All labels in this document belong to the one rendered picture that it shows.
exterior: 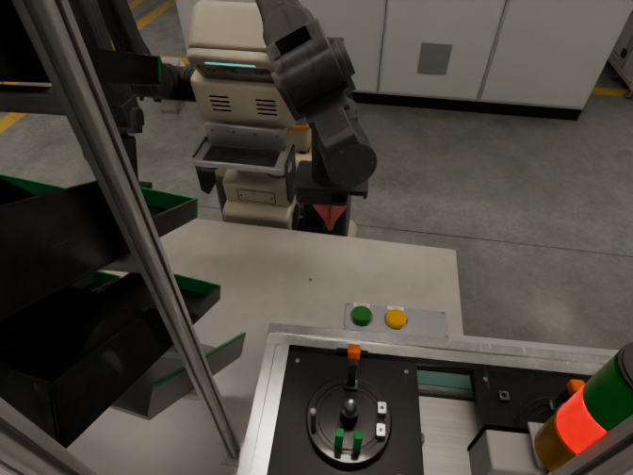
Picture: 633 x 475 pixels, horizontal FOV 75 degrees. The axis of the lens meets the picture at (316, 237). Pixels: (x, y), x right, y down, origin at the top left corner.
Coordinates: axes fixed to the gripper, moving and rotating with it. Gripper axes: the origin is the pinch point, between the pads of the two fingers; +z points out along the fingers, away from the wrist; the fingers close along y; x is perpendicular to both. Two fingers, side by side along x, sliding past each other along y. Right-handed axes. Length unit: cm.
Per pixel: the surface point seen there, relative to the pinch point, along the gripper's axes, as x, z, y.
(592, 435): -33.1, -10.5, 22.7
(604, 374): -30.8, -15.4, 22.1
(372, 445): -22.9, 25.0, 9.3
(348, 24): 281, 55, -11
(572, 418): -31.6, -9.8, 22.0
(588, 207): 166, 120, 147
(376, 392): -14.5, 24.7, 9.7
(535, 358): -2.5, 28.1, 40.1
